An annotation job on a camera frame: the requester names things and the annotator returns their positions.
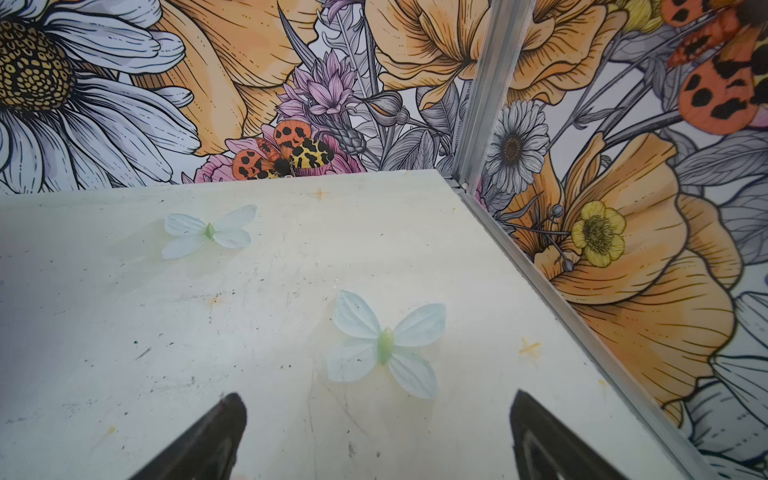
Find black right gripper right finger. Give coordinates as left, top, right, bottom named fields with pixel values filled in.
left=509, top=390, right=626, bottom=480

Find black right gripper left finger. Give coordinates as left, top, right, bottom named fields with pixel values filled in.
left=130, top=393, right=247, bottom=480

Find white butterfly sticker near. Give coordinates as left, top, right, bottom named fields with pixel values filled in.
left=326, top=291, right=447, bottom=400

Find white butterfly sticker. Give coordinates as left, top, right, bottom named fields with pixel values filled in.
left=326, top=291, right=447, bottom=400
left=161, top=205, right=257, bottom=260

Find white butterfly sticker far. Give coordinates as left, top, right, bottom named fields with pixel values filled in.
left=161, top=205, right=257, bottom=260

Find aluminium corner post right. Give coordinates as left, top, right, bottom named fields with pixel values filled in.
left=455, top=1, right=535, bottom=197

